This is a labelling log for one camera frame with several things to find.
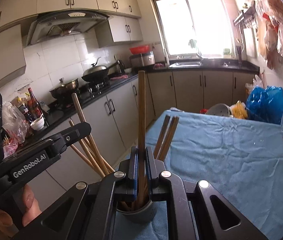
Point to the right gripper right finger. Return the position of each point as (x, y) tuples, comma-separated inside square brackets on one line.
[(195, 210)]

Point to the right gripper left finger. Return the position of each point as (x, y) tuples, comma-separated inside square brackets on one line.
[(88, 213)]

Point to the wooden chopstick two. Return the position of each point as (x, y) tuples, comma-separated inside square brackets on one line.
[(86, 155)]

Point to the wooden chopstick seven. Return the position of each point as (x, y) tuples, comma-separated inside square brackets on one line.
[(141, 137)]

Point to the wooden chopstick five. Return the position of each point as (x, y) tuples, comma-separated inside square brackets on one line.
[(161, 136)]

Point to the dark utensil holder cup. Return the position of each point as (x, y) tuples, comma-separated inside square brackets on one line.
[(143, 215)]

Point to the lower kitchen cabinets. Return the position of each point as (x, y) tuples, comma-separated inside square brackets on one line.
[(114, 127)]

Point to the kitchen window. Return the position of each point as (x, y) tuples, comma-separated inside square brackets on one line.
[(193, 29)]

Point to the left hand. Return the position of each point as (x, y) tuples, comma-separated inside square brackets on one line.
[(17, 211)]

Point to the white red plastic bag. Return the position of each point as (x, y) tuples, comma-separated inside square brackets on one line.
[(16, 126)]

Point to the white ceramic bowl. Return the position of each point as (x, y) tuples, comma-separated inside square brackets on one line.
[(38, 124)]

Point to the blue table cloth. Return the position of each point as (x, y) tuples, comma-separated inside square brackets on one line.
[(242, 159)]

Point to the dark sauce bottle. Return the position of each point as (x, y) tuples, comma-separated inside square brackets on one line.
[(34, 105)]

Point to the black countertop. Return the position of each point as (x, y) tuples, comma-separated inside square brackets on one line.
[(62, 108)]

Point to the steel pot with lid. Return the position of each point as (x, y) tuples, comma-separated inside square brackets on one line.
[(64, 88)]

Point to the white colander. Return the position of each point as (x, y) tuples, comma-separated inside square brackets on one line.
[(220, 109)]

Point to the yellow plastic bag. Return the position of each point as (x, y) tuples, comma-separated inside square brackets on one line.
[(239, 110)]

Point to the blue plastic bag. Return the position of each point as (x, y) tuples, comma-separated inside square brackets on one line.
[(265, 105)]

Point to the black wok with lid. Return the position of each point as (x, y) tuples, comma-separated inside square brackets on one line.
[(97, 71)]

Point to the electric kettle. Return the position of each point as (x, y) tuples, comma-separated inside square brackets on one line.
[(120, 67)]

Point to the range hood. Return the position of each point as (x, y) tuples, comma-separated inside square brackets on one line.
[(57, 24)]

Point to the silver rice cooker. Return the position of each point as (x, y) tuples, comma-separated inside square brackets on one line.
[(142, 60)]

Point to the red plastic basin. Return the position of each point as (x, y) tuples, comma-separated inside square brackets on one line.
[(140, 49)]

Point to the hanging plastic bags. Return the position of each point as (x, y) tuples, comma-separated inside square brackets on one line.
[(270, 31)]

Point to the upper wall cabinets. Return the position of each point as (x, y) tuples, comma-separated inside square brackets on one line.
[(13, 12)]

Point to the wall utensil rack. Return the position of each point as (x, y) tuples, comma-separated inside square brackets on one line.
[(247, 18)]

